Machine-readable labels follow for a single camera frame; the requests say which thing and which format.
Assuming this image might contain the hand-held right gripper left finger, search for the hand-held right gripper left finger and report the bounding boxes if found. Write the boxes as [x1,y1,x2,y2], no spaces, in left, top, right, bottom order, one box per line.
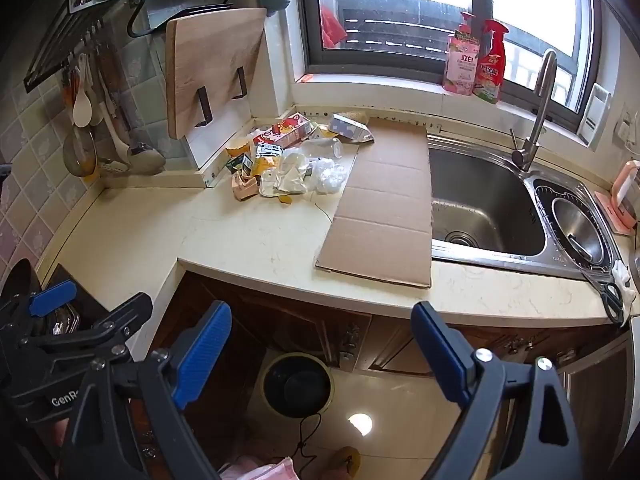
[60,301,233,480]

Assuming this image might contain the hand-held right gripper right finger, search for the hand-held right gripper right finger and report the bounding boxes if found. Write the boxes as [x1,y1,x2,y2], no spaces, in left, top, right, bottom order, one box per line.
[411,301,586,480]

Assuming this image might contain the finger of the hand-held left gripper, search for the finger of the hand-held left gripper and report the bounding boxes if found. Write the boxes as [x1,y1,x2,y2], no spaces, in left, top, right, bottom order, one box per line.
[20,292,154,366]
[0,280,78,343]

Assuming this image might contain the round beige trash bin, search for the round beige trash bin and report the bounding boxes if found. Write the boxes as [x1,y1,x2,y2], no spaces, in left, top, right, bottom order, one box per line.
[261,352,335,418]

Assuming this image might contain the yellow snack packet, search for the yellow snack packet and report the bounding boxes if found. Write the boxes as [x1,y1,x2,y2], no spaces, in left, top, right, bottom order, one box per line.
[250,142,286,178]

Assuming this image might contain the clear plastic bag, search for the clear plastic bag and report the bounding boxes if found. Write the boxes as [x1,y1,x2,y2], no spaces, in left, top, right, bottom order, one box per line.
[310,157,348,196]

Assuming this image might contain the black gas stove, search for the black gas stove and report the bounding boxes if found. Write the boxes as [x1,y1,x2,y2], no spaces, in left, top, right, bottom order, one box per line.
[42,262,113,336]

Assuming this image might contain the black wok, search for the black wok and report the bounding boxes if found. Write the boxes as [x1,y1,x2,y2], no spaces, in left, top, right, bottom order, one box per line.
[0,258,43,311]

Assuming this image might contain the wooden cabinet door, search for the wooden cabinet door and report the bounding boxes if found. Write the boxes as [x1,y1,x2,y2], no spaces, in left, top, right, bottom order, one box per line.
[220,280,373,368]
[165,272,266,461]

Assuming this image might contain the wooden drawer front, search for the wooden drawer front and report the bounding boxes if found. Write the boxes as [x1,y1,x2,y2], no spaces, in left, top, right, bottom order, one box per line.
[360,315,621,376]

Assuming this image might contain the pink pants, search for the pink pants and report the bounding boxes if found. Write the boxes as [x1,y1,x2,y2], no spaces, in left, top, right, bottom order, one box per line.
[217,455,301,480]

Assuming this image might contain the yellow slipper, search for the yellow slipper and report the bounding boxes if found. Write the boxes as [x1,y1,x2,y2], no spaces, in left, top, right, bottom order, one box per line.
[330,446,362,480]

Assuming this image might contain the mesh strainer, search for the mesh strainer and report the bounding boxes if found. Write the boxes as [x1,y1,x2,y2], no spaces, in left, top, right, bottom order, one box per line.
[62,67,98,181]

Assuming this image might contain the steel sink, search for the steel sink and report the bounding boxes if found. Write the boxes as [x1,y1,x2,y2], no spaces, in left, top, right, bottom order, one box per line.
[427,132,628,283]

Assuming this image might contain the steel ladle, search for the steel ladle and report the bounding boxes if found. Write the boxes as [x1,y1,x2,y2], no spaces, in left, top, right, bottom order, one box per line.
[97,50,167,176]

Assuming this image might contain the brown cardboard sheet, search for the brown cardboard sheet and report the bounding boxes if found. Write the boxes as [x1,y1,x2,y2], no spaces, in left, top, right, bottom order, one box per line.
[314,116,433,289]

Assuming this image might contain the black scissors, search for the black scissors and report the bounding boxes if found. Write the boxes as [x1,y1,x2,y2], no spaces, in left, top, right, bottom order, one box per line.
[585,272,632,326]

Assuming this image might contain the pink packet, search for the pink packet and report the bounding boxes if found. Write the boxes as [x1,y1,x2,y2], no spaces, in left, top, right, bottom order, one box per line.
[231,172,261,201]

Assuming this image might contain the steel bowl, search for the steel bowl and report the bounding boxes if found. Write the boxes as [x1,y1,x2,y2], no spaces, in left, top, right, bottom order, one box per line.
[550,196,608,266]

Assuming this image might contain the white rice spoon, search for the white rice spoon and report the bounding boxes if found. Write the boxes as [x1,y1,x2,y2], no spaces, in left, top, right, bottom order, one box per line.
[72,55,93,128]

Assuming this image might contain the white rag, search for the white rag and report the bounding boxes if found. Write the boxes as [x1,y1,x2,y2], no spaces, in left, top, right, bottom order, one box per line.
[612,260,638,291]

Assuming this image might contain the white metal panel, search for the white metal panel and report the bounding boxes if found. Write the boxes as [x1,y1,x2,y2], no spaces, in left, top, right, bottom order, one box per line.
[182,102,261,188]

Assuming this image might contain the pink plastic holder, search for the pink plastic holder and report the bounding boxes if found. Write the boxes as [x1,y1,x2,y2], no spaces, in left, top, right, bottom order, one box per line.
[595,160,640,236]

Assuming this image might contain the clear plastic bottle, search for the clear plastic bottle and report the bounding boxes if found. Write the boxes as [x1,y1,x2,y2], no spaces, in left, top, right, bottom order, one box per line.
[300,137,345,161]

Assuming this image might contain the white blue paper bag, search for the white blue paper bag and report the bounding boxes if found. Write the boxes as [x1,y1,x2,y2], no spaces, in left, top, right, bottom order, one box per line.
[327,112,375,145]

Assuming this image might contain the wooden cutting board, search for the wooden cutting board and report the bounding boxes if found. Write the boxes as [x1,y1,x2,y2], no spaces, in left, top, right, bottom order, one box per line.
[165,7,268,141]

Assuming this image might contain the steel faucet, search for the steel faucet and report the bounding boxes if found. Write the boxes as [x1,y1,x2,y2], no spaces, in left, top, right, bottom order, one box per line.
[510,49,558,172]

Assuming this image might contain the red spray bottle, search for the red spray bottle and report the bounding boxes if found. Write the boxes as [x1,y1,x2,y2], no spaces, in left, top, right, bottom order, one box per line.
[472,18,510,105]

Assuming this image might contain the pink soap bottle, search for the pink soap bottle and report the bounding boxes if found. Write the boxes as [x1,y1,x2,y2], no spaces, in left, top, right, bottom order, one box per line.
[442,11,482,97]

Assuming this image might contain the red cloth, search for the red cloth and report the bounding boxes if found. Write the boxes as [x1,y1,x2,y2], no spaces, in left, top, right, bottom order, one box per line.
[320,6,347,51]

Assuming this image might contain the dark framed window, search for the dark framed window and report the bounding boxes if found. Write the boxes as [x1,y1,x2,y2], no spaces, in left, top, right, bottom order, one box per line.
[295,0,608,133]

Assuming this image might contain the ornate metal handle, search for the ornate metal handle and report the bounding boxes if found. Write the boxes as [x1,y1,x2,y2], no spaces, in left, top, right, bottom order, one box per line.
[340,322,362,371]

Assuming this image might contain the thin black cord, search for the thin black cord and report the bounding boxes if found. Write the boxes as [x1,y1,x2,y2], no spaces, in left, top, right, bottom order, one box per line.
[294,412,323,480]

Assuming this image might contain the black wall utensil rack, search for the black wall utensil rack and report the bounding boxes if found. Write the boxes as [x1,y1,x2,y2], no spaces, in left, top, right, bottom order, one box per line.
[22,0,146,93]

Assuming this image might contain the white wall switch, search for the white wall switch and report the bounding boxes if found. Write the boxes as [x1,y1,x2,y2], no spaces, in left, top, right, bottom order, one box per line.
[617,102,640,148]

